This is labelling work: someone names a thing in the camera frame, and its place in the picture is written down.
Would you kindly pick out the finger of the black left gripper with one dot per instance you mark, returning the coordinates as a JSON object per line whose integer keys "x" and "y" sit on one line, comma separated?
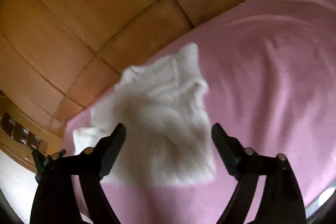
{"x": 41, "y": 161}

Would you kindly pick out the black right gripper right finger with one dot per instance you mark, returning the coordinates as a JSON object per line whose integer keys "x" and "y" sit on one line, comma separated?
{"x": 281, "y": 200}

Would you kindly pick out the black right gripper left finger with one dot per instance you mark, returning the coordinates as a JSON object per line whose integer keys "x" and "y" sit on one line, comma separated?
{"x": 55, "y": 200}

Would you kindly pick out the white knitted sweater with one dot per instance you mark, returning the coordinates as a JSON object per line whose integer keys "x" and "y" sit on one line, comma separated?
{"x": 167, "y": 127}

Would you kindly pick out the wooden side shelf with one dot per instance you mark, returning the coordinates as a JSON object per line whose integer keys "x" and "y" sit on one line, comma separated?
{"x": 20, "y": 136}

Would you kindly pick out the pink bedspread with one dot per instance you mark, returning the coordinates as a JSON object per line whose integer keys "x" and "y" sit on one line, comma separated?
{"x": 270, "y": 65}

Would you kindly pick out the wooden wardrobe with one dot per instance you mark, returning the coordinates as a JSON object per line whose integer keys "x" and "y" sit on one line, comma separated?
{"x": 58, "y": 56}

